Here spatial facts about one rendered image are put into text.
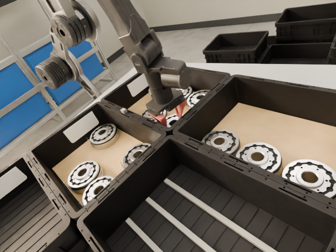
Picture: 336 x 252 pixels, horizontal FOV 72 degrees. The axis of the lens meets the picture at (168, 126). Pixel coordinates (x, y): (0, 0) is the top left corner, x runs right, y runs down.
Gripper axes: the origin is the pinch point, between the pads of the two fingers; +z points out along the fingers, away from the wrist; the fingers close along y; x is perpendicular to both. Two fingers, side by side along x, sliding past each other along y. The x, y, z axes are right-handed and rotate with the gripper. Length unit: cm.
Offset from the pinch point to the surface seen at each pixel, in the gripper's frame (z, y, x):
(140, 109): 5.0, 0.6, 22.9
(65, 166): 5.1, -34.1, 21.7
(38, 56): 14, -2, 207
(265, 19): 89, 272, 139
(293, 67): 17, 66, -4
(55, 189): -5.8, -37.5, 1.1
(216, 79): -3.9, 20.7, -1.7
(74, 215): -6.3, -36.3, -11.0
